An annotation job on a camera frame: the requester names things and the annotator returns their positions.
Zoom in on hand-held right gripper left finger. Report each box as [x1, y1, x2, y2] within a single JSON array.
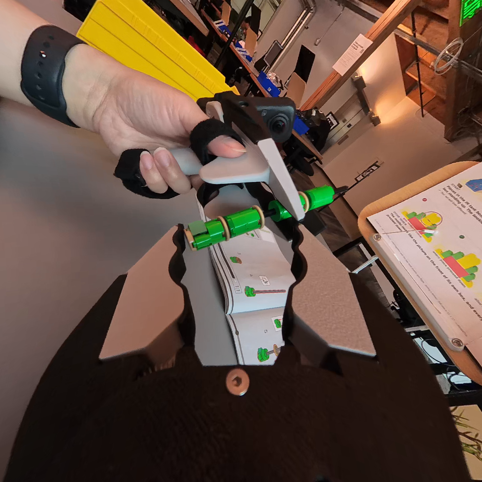
[[99, 224, 197, 361]]

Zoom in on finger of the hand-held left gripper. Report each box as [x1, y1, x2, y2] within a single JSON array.
[[197, 183, 265, 221], [257, 138, 307, 222]]

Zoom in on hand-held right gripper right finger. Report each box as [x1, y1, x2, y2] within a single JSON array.
[[283, 221, 377, 364]]

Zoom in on green toy bamboo stalk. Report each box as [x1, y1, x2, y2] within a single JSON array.
[[184, 185, 349, 252]]

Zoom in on person's left hand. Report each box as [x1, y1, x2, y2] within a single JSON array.
[[62, 44, 248, 195]]

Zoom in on black bag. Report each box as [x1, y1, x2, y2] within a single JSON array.
[[297, 109, 332, 151]]

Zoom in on white instruction booklet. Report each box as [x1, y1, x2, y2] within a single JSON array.
[[198, 196, 299, 367]]

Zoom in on yellow plastic bin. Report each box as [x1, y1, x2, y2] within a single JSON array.
[[76, 0, 240, 102]]

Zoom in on wooden board with instruction sheet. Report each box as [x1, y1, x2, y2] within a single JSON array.
[[358, 161, 482, 374]]

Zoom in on white paper notice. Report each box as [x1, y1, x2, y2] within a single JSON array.
[[332, 34, 373, 76]]

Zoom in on black wrist watch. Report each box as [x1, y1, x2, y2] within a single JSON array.
[[21, 25, 88, 129]]

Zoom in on green exit sign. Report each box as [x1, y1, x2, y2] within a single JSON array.
[[459, 0, 482, 28]]

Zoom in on wooden post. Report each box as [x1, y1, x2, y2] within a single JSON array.
[[300, 0, 422, 111]]

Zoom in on wire coil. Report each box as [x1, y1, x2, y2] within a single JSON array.
[[434, 38, 464, 75]]

